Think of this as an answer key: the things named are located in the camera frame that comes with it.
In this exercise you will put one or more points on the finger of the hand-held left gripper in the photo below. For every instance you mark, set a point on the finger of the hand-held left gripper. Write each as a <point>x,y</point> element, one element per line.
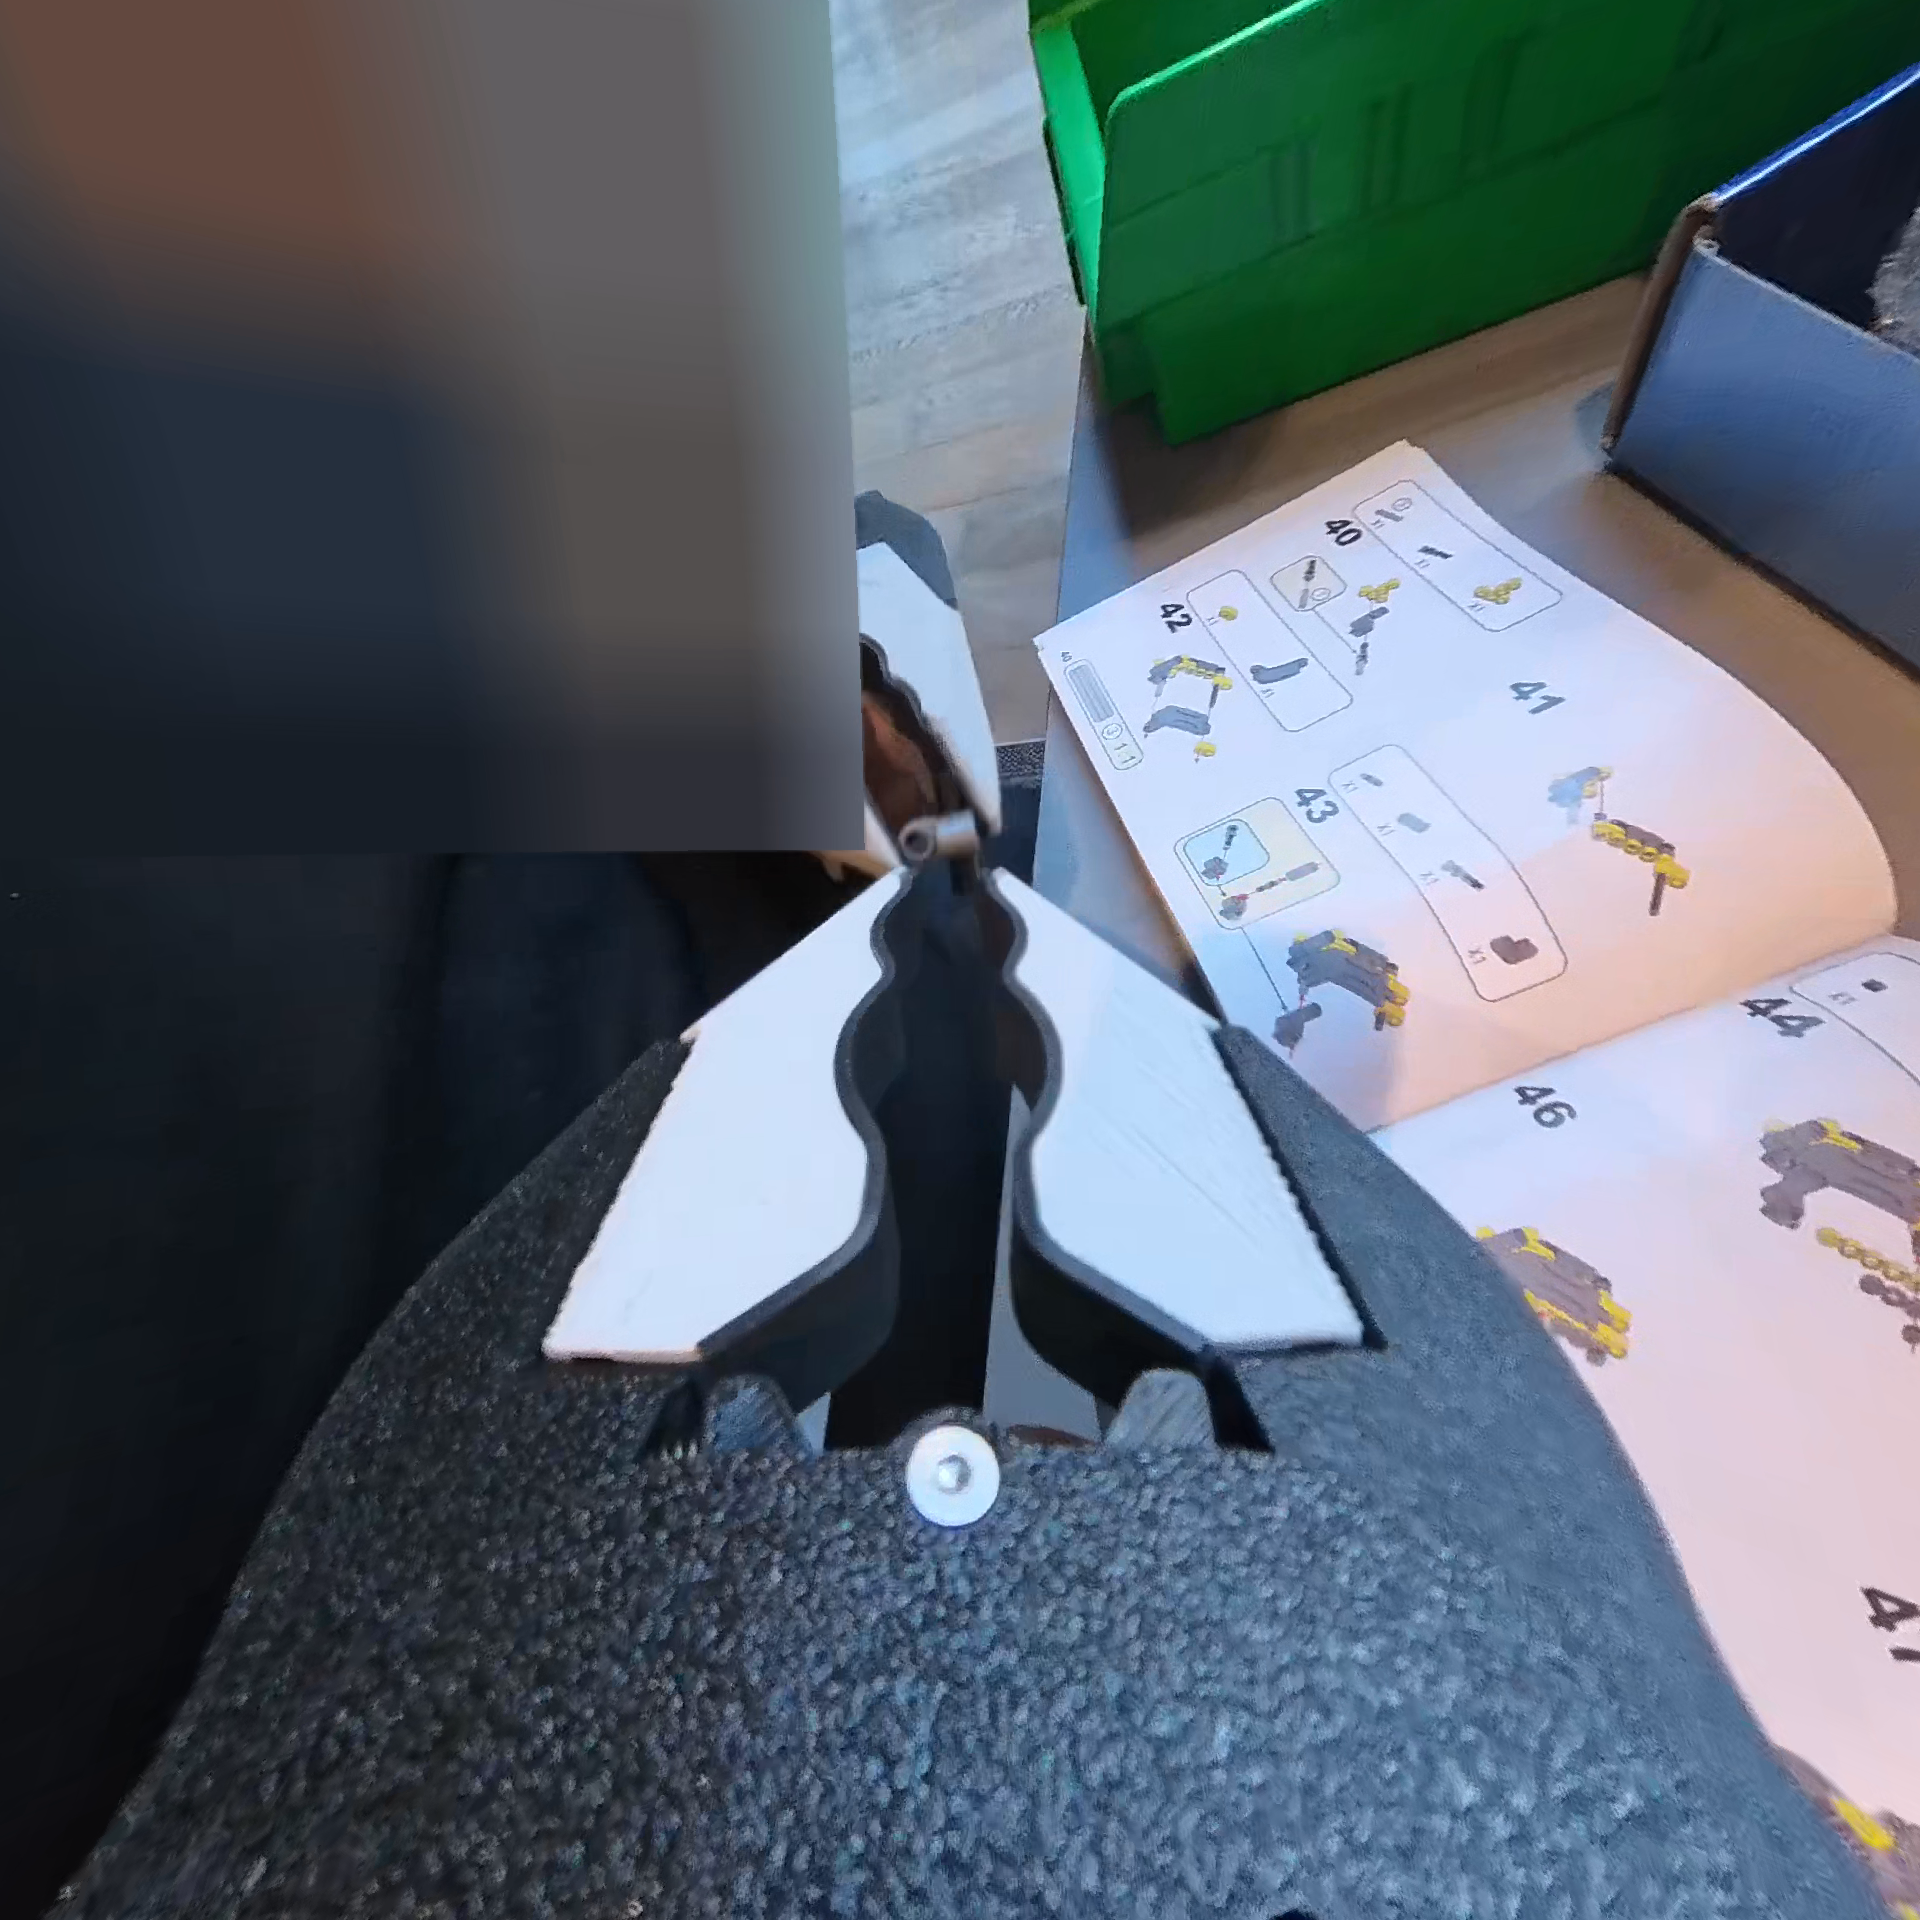
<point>931,645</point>
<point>863,866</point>

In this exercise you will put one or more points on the grey connector with black pin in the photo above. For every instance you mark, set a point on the grey connector with black pin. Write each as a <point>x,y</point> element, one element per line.
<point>937,838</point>

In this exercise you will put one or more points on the white building instruction booklet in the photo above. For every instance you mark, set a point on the white building instruction booklet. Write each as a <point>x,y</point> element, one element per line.
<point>1681,781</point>

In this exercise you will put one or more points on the grey yellow brick subassembly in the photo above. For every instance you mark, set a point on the grey yellow brick subassembly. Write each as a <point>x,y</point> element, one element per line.
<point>1852,1822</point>

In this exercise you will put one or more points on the person's dark top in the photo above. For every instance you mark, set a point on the person's dark top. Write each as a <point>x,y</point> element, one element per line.
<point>225,1276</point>

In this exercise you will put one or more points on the clear plastic bag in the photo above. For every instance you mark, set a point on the clear plastic bag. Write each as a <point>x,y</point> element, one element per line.
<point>1892,277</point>

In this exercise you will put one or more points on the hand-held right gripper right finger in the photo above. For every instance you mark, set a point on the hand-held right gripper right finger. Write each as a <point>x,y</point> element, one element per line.
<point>1170,1172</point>

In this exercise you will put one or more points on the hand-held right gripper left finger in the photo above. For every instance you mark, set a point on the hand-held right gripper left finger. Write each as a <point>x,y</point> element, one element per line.
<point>720,1184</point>

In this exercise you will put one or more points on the green plastic bin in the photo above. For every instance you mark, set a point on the green plastic bin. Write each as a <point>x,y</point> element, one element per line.
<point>1349,225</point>

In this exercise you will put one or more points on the dark grey cardboard box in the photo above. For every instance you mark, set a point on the dark grey cardboard box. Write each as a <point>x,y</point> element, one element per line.
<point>1755,405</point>

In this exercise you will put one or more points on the person's left hand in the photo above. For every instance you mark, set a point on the person's left hand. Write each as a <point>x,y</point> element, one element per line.
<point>901,773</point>

